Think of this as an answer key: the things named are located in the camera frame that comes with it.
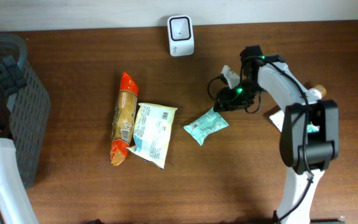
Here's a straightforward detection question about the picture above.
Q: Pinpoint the teal sachet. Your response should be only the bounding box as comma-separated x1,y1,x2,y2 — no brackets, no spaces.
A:
184,108,229,146

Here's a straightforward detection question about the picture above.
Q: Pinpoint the white wet wipes pack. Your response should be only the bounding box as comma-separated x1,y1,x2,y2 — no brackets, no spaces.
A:
126,103,177,169

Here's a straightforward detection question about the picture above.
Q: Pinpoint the small teal tissue pack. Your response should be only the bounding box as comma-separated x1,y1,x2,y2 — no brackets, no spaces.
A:
306,123,320,133

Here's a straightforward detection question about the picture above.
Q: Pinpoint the white bamboo print tube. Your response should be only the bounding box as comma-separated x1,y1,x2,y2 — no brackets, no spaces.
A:
269,85,327,132

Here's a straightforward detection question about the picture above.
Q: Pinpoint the orange cracker snack pack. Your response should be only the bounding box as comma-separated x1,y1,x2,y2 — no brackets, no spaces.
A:
110,72,139,166

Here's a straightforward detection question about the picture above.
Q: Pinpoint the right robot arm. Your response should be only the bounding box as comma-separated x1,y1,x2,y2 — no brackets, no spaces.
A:
213,45,339,223

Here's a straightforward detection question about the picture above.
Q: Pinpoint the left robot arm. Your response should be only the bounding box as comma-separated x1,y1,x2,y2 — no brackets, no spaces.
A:
0,57,38,223

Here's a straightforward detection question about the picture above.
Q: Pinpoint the white barcode scanner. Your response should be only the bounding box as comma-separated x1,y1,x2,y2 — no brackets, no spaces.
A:
167,15,195,57

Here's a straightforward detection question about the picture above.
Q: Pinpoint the grey plastic basket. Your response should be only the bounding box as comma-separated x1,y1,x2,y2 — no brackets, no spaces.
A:
0,34,51,189

